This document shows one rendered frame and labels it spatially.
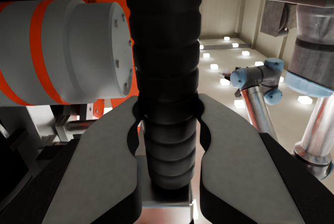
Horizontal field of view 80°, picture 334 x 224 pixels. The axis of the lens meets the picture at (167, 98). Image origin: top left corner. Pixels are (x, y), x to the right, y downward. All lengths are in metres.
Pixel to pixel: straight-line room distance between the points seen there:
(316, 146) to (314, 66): 0.35
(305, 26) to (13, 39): 0.56
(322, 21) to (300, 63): 0.11
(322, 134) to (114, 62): 0.73
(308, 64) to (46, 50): 0.55
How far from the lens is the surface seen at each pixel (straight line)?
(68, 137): 0.43
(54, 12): 0.27
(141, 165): 0.18
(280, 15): 7.70
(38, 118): 0.38
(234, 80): 0.86
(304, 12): 0.58
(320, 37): 0.59
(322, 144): 0.86
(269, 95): 0.95
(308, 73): 0.61
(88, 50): 0.24
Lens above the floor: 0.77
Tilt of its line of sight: 30 degrees up
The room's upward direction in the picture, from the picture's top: 177 degrees clockwise
